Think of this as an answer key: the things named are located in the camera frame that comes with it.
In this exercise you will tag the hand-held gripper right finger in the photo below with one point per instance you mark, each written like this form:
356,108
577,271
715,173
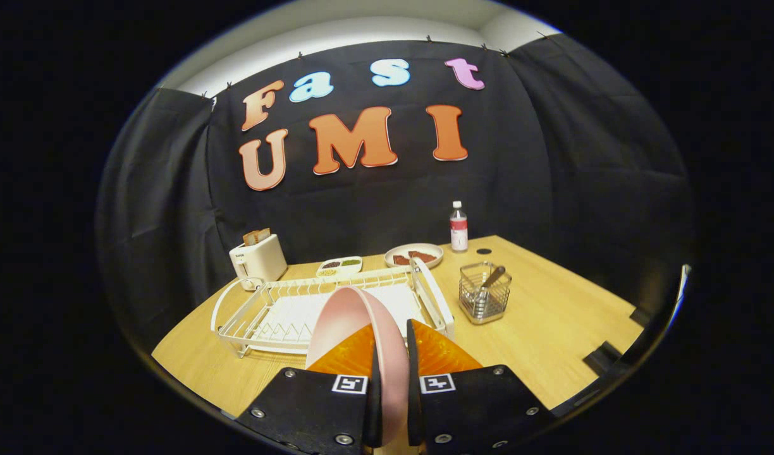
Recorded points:
475,411

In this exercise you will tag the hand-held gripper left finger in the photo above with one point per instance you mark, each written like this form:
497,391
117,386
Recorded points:
311,411

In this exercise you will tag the pink plate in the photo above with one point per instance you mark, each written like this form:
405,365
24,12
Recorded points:
346,316

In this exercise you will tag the white divided spice dish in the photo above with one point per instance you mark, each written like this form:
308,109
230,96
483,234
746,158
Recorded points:
339,265

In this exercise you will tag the beige plate with food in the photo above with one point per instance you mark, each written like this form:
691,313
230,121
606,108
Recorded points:
413,256

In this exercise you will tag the white drain tray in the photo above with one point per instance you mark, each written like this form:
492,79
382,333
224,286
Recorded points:
292,316

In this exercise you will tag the black table clamp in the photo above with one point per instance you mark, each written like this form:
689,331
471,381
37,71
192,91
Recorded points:
603,359

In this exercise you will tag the white toaster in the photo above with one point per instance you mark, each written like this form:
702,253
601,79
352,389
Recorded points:
260,259

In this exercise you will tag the clear bottle with red label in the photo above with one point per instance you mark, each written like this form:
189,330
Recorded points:
459,230

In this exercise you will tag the toast slice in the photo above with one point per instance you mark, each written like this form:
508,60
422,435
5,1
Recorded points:
257,237

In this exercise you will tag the black backdrop cloth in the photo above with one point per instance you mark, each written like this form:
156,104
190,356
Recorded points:
551,158

